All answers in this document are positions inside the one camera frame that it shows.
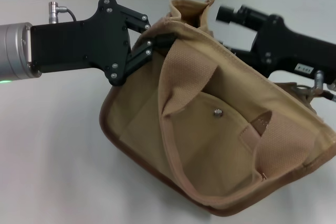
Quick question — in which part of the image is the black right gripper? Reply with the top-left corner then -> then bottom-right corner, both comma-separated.
216,4 -> 336,83

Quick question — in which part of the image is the left gripper cable with connector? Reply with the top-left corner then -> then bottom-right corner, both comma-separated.
48,1 -> 77,23

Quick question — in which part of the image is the right gripper cable with connector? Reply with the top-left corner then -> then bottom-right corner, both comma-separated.
296,70 -> 336,104

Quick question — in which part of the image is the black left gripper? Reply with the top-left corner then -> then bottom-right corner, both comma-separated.
30,0 -> 176,87

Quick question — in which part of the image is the khaki canvas food bag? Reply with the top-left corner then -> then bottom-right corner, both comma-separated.
99,0 -> 336,210

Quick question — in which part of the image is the gripper cable with connector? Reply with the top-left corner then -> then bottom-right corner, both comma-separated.
296,70 -> 336,104
48,1 -> 77,23

